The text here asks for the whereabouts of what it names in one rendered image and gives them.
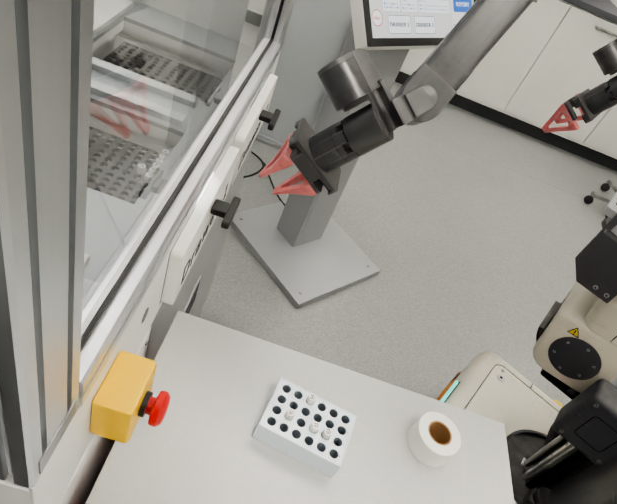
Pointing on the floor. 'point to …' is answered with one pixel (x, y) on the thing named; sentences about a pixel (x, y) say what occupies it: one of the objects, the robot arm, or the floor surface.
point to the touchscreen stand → (313, 221)
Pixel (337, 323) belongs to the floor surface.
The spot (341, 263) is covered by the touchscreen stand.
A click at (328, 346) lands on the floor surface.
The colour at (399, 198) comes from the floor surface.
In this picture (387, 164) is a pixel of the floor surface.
